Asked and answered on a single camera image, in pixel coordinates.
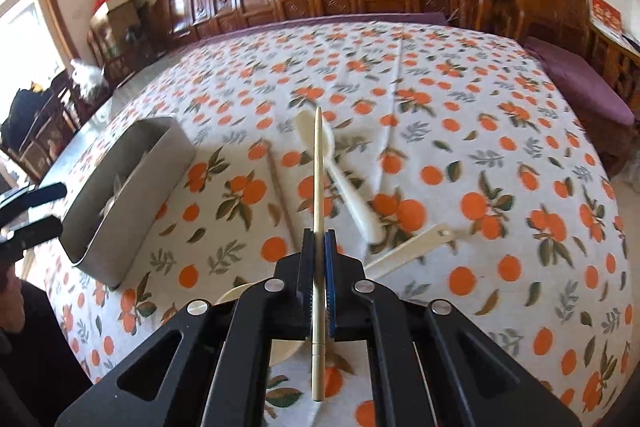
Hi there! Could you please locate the metal rectangular tray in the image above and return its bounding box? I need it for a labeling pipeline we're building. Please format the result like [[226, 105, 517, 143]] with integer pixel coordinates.
[[60, 116, 195, 288]]

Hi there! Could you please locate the orange print tablecloth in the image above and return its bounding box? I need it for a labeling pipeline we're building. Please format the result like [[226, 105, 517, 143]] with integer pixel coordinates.
[[38, 22, 634, 426]]

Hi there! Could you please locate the white plastic spoon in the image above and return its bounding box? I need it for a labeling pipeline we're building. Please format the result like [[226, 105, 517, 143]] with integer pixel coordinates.
[[294, 110, 384, 245]]

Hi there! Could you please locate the red calendar card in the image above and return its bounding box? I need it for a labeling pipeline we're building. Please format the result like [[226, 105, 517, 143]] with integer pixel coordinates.
[[591, 0, 623, 35]]

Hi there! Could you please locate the light wooden chopstick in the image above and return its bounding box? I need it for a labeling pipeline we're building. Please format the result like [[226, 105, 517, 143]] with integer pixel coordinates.
[[311, 107, 326, 402]]

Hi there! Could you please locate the cardboard boxes stack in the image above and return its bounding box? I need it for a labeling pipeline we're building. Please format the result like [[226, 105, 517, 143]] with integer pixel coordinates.
[[89, 0, 143, 58]]

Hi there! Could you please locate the large white plastic ladle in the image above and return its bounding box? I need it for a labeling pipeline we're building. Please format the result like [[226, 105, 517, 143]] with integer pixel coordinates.
[[214, 222, 458, 368]]

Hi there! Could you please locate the brown wooden chopstick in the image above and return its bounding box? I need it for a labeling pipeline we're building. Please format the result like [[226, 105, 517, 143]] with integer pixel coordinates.
[[265, 140, 299, 253]]

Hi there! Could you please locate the purple seat cushion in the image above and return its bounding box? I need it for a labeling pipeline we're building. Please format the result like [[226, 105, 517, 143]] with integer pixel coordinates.
[[524, 37, 634, 127]]

